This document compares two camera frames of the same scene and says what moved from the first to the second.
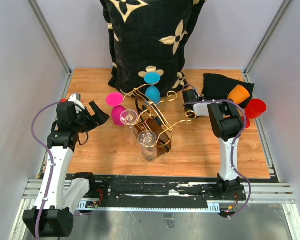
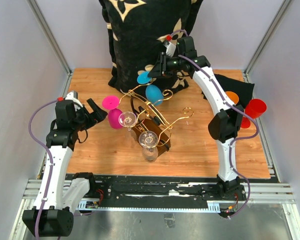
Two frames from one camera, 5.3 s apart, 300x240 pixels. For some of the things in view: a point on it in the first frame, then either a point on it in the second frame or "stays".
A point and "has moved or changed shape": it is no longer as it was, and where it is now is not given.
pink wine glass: [115, 99] has moved or changed shape
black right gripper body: [199, 99] -> [169, 64]
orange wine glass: [238, 94] has moved or changed shape
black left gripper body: [84, 123] stays
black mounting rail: [159, 191] stays
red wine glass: [254, 108] stays
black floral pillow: [149, 36] stays
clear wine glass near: [147, 140] stays
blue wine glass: [152, 92] has moved or changed shape
